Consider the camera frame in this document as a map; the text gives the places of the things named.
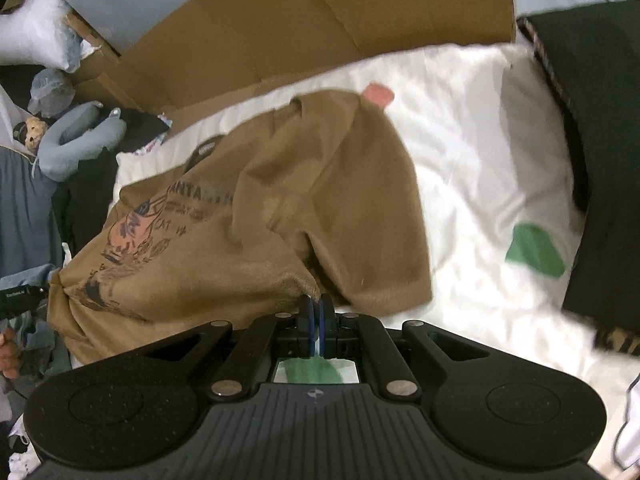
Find dark cushion with striped trim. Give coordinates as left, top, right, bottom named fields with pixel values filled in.
left=517, top=2, right=640, bottom=356

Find light blue jeans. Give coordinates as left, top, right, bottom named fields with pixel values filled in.
left=0, top=265, right=71, bottom=401

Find brown cardboard box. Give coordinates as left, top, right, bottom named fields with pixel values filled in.
left=62, top=0, right=518, bottom=133

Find black garment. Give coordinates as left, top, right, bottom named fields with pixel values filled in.
left=50, top=107, right=173, bottom=261

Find grey neck pillow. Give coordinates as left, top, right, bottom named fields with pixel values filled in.
left=37, top=101, right=127, bottom=182

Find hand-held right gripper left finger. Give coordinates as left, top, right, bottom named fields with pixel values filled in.
left=172, top=294, right=318, bottom=402

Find white stuffing bag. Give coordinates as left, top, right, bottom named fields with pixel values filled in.
left=0, top=0, right=83, bottom=73

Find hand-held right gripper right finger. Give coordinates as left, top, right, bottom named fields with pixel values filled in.
left=319, top=294, right=493, bottom=401

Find small plush bear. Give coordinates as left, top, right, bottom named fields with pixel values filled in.
left=12, top=116, right=48, bottom=153

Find person's left hand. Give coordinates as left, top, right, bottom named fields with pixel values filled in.
left=0, top=329, right=22, bottom=380

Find brown printed t-shirt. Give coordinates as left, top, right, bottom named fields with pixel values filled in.
left=47, top=89, right=435, bottom=366

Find clear plastic wrapped bundle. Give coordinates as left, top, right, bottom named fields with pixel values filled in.
left=27, top=67, right=76, bottom=116

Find grey blanket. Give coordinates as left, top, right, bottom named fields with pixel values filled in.
left=0, top=147, right=63, bottom=276

